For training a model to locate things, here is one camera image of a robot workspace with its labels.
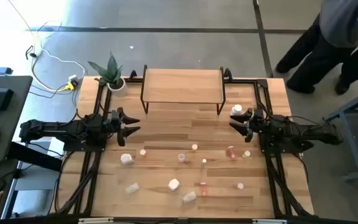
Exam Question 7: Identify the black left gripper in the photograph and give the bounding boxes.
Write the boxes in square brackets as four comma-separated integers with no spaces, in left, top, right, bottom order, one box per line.
[104,106,142,147]

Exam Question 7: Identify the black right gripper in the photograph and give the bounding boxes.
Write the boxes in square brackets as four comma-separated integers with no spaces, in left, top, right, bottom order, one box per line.
[229,108,266,144]

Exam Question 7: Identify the white labelled supplement bottle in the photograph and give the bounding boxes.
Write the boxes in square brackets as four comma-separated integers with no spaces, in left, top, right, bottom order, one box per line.
[230,104,244,116]

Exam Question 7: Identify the white Trader Joe's melatonin bottle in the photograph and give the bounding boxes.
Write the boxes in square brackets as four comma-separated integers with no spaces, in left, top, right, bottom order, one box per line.
[167,178,180,192]
[120,152,134,166]

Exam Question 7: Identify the plain white plastic bottle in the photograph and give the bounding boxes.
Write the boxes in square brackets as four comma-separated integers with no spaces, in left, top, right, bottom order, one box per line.
[181,190,198,205]
[124,182,140,195]

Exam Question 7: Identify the wooden shelf black metal legs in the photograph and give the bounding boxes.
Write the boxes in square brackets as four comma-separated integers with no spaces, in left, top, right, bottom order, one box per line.
[140,64,226,116]

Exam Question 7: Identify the white plant pot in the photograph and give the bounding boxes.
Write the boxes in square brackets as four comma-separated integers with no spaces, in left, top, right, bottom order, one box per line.
[107,77,129,97]

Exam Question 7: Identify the green snake plant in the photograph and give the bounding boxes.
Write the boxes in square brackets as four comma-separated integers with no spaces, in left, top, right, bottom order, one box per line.
[88,51,124,88]

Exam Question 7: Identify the black desk crossbar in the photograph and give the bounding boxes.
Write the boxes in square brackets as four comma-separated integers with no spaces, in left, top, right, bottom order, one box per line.
[7,141,63,172]

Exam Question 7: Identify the white label strip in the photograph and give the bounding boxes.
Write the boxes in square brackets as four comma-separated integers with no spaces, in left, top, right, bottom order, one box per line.
[78,217,114,224]

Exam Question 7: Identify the dark gray desk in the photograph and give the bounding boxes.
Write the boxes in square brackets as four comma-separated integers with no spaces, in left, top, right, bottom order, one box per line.
[0,75,34,165]

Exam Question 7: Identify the person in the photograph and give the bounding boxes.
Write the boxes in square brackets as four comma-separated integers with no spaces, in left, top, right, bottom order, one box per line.
[274,0,358,96]

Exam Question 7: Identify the black aluminium table frame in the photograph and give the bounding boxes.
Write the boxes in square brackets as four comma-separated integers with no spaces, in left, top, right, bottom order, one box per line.
[54,76,315,218]

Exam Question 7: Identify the white floor cable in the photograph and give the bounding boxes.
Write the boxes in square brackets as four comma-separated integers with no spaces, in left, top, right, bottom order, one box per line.
[6,0,87,93]

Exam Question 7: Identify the blue-gray metal table frame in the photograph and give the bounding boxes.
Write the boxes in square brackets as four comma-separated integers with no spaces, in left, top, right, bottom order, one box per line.
[323,85,358,183]

